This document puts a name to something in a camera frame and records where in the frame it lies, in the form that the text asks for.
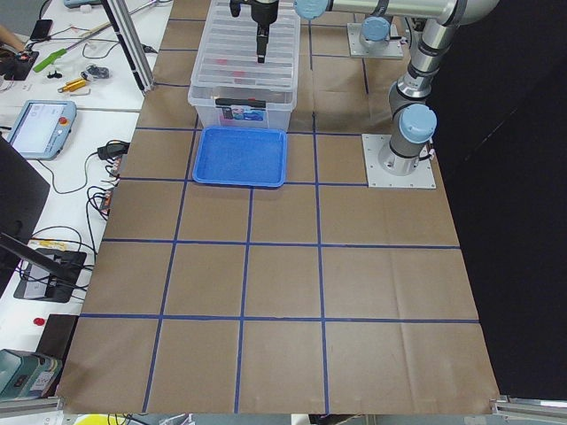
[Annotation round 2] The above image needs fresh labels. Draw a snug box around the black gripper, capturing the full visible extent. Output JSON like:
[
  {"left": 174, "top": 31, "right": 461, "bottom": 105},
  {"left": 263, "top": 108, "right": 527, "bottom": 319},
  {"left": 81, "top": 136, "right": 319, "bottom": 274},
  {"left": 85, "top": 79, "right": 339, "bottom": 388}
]
[{"left": 229, "top": 0, "right": 278, "bottom": 64}]

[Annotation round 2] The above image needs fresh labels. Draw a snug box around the clear plastic box lid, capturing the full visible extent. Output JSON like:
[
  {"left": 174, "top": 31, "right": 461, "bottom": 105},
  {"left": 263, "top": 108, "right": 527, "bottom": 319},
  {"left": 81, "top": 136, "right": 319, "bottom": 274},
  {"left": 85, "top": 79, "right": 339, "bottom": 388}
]
[{"left": 190, "top": 1, "right": 300, "bottom": 91}]

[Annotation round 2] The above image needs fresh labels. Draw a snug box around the clear plastic storage box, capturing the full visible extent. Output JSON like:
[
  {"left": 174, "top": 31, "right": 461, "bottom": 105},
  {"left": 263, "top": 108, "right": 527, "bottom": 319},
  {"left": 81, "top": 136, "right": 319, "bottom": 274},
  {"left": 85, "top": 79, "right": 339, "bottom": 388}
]
[{"left": 188, "top": 1, "right": 300, "bottom": 130}]

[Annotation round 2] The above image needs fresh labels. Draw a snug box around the blue plastic tray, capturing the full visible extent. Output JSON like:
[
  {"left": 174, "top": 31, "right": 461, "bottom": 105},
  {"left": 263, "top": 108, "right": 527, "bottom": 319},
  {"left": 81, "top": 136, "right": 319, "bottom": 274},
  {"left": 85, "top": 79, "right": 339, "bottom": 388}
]
[{"left": 192, "top": 126, "right": 288, "bottom": 188}]

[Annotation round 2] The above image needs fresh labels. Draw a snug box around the black power adapter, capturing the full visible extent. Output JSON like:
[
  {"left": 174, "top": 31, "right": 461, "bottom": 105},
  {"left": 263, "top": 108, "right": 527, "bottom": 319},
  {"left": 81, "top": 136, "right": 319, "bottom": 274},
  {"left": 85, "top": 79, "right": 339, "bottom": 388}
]
[{"left": 97, "top": 141, "right": 130, "bottom": 160}]

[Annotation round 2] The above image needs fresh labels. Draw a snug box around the black smartphone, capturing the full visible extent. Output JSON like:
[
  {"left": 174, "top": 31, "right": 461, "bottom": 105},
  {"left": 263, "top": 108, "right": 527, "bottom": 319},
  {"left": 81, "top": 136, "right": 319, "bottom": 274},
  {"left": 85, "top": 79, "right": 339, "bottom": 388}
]
[{"left": 30, "top": 19, "right": 53, "bottom": 41}]

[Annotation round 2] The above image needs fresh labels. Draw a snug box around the teach pendant tablet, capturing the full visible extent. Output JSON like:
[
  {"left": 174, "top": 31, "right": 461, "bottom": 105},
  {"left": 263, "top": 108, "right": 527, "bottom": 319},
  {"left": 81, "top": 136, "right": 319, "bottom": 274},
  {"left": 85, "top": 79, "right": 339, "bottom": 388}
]
[{"left": 8, "top": 100, "right": 77, "bottom": 160}]

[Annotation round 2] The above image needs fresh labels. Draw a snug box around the black box latch handle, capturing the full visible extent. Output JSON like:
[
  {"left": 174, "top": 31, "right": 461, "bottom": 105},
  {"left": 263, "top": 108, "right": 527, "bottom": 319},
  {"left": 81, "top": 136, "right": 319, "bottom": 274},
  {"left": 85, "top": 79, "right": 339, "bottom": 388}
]
[{"left": 214, "top": 97, "right": 267, "bottom": 109}]

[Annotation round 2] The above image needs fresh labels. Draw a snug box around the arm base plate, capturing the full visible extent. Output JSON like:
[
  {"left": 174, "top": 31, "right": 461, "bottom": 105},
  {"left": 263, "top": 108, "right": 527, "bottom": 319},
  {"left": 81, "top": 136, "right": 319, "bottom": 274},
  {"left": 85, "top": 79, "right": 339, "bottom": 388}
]
[
  {"left": 361, "top": 134, "right": 437, "bottom": 189},
  {"left": 346, "top": 23, "right": 404, "bottom": 60}
]

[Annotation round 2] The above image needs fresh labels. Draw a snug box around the aluminium frame post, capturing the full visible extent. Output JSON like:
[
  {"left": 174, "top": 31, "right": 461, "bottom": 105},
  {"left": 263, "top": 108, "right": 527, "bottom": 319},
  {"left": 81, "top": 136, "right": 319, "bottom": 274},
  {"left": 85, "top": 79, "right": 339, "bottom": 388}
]
[{"left": 102, "top": 0, "right": 154, "bottom": 94}]

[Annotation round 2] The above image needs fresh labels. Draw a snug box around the green handled reacher grabber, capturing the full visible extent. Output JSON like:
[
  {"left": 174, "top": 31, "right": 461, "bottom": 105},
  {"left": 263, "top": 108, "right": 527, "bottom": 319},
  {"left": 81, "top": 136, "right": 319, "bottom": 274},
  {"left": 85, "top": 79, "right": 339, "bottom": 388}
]
[{"left": 33, "top": 21, "right": 110, "bottom": 73}]

